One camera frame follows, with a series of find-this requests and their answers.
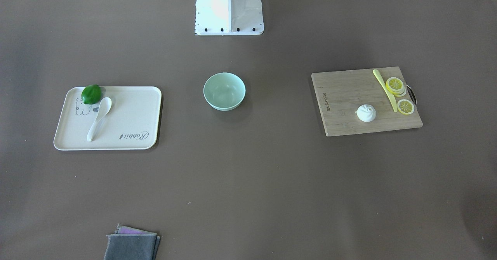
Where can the white ceramic spoon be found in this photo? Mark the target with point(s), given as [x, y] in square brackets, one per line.
[104, 109]

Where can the mint green bowl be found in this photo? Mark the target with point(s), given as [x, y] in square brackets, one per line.
[224, 91]

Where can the bamboo cutting board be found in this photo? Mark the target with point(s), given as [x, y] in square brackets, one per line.
[340, 93]

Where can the cream rabbit print tray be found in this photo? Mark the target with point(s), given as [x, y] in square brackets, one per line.
[131, 124]

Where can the yellow plastic knife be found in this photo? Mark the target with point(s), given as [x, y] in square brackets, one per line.
[389, 94]

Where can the stacked lemon slices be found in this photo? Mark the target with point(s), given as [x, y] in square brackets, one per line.
[396, 87]

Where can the single lemon slice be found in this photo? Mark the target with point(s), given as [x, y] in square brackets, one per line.
[405, 107]

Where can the grey folded cloth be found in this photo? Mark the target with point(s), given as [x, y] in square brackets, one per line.
[132, 246]

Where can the purple folded cloth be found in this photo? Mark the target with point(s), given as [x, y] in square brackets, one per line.
[128, 230]

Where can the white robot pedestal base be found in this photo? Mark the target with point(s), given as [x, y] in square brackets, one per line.
[228, 18]

